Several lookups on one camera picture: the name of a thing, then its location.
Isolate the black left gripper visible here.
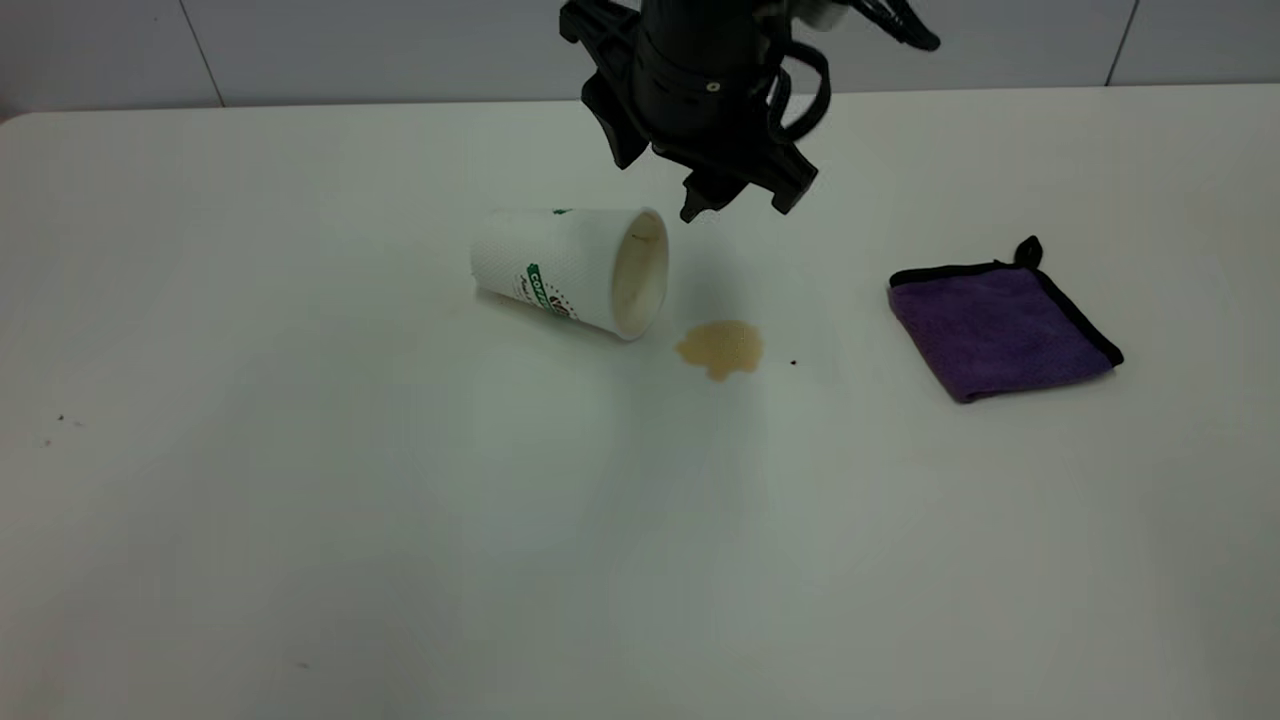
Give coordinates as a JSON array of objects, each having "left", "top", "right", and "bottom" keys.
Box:
[{"left": 558, "top": 0, "right": 820, "bottom": 224}]

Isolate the white paper coffee cup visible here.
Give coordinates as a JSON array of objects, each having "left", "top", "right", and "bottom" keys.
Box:
[{"left": 470, "top": 207, "right": 670, "bottom": 343}]

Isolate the purple microfiber cloth black trim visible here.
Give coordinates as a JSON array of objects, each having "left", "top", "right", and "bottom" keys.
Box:
[{"left": 888, "top": 236, "right": 1125, "bottom": 405}]

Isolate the brown coffee spill puddle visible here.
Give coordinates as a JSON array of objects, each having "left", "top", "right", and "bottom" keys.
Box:
[{"left": 675, "top": 320, "right": 764, "bottom": 382}]

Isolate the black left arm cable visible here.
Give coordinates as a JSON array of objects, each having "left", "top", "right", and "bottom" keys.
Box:
[{"left": 765, "top": 0, "right": 942, "bottom": 143}]

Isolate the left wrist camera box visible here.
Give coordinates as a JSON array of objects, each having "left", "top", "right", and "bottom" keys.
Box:
[{"left": 790, "top": 0, "right": 853, "bottom": 30}]

